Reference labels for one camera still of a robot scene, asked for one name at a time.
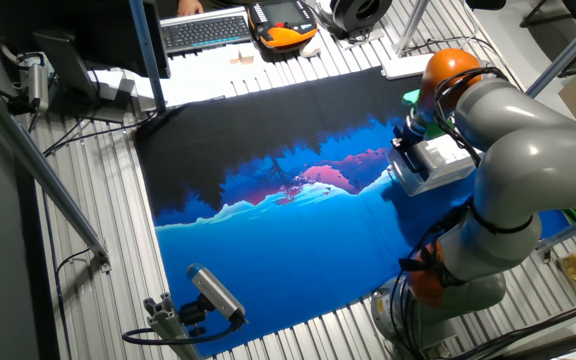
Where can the small pale wooden block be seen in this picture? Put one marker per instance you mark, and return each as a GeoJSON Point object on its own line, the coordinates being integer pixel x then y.
{"type": "Point", "coordinates": [234, 60]}

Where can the grey monitor stand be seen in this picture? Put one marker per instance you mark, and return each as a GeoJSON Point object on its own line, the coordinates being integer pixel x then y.
{"type": "Point", "coordinates": [68, 65]}

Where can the black computer keyboard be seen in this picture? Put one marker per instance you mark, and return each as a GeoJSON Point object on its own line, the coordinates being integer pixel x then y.
{"type": "Point", "coordinates": [203, 32]}

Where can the long aluminium beam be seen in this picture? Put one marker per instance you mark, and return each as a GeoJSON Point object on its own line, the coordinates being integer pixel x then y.
{"type": "Point", "coordinates": [43, 165]}
{"type": "Point", "coordinates": [573, 227]}
{"type": "Point", "coordinates": [568, 50]}

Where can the white paper sheet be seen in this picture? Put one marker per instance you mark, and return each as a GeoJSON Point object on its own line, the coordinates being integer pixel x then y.
{"type": "Point", "coordinates": [203, 80]}

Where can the orange black teach pendant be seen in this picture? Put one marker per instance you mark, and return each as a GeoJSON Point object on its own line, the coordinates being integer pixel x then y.
{"type": "Point", "coordinates": [288, 37]}

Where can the white cabinet frame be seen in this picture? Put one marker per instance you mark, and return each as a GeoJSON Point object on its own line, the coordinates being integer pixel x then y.
{"type": "Point", "coordinates": [438, 165]}

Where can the black round spool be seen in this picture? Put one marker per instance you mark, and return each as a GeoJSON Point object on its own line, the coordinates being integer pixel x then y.
{"type": "Point", "coordinates": [360, 12]}

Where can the large pale wooden block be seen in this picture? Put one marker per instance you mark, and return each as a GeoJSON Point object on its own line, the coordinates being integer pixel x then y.
{"type": "Point", "coordinates": [246, 57]}

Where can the grey mounted camera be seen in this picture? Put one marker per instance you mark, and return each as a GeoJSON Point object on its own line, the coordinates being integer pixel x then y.
{"type": "Point", "coordinates": [38, 85]}

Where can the white power strip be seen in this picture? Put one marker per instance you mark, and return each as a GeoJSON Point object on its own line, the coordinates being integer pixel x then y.
{"type": "Point", "coordinates": [405, 66]}

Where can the white plastic object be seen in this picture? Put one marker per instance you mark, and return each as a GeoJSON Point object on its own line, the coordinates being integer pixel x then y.
{"type": "Point", "coordinates": [311, 48]}

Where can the black computer monitor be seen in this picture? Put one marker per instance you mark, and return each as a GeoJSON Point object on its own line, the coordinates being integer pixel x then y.
{"type": "Point", "coordinates": [68, 30]}

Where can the short aluminium extrusion bracket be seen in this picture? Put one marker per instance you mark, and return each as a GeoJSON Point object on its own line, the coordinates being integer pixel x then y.
{"type": "Point", "coordinates": [168, 325]}

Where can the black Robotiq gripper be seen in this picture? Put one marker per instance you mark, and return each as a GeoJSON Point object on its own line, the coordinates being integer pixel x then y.
{"type": "Point", "coordinates": [409, 132]}

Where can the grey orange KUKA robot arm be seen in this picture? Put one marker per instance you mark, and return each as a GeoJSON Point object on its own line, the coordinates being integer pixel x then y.
{"type": "Point", "coordinates": [523, 165]}

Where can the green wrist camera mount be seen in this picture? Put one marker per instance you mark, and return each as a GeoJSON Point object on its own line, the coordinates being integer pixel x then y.
{"type": "Point", "coordinates": [433, 129]}

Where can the blue landscape printed mat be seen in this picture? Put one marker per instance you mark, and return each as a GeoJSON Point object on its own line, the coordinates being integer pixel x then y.
{"type": "Point", "coordinates": [278, 260]}

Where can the person's hand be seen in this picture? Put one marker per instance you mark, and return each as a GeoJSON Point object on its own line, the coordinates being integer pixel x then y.
{"type": "Point", "coordinates": [190, 7]}

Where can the grey camera with blue end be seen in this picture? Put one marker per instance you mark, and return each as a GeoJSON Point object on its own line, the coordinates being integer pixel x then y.
{"type": "Point", "coordinates": [215, 292]}

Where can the aluminium frame post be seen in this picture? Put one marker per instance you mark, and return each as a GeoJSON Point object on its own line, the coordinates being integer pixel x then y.
{"type": "Point", "coordinates": [410, 25]}
{"type": "Point", "coordinates": [147, 55]}

